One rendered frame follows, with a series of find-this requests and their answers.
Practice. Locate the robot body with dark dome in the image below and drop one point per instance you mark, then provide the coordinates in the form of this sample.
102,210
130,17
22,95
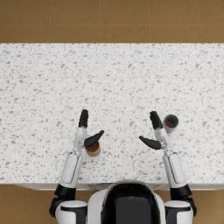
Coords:
126,203

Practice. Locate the red berry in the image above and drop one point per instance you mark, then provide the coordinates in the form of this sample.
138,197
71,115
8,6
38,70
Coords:
169,125

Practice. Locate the brown paper cup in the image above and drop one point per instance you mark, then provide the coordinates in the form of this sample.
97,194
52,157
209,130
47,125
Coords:
94,150

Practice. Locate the grey cup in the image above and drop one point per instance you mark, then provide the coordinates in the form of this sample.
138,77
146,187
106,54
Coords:
171,123

